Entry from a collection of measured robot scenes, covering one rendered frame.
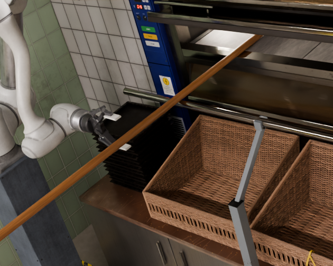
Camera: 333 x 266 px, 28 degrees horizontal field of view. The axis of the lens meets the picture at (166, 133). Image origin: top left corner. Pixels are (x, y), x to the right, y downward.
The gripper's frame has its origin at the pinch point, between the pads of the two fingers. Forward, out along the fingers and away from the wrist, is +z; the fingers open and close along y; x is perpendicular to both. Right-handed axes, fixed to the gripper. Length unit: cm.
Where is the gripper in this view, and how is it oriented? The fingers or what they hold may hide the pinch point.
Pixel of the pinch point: (121, 132)
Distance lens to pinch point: 249.6
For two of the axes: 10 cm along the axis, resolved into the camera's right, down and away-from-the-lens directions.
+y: 2.5, 8.2, 5.1
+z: 7.1, 2.0, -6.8
